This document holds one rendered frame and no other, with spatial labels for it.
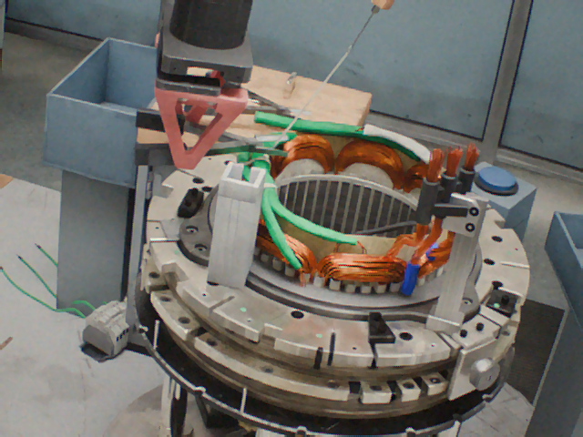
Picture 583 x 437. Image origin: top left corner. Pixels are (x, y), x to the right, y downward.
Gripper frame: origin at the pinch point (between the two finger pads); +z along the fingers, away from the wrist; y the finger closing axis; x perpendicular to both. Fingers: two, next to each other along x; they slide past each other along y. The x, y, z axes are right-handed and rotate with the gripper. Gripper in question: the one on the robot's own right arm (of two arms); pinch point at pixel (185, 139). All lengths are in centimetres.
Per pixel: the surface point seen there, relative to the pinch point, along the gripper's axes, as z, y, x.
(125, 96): 17.9, -42.0, -3.5
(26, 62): 121, -264, -28
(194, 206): 6.7, -1.4, 1.9
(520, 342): 111, -130, 100
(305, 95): 10.0, -32.2, 15.1
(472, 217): -4.1, 13.0, 19.2
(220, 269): 6.0, 8.2, 3.5
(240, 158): 1.6, -1.0, 4.7
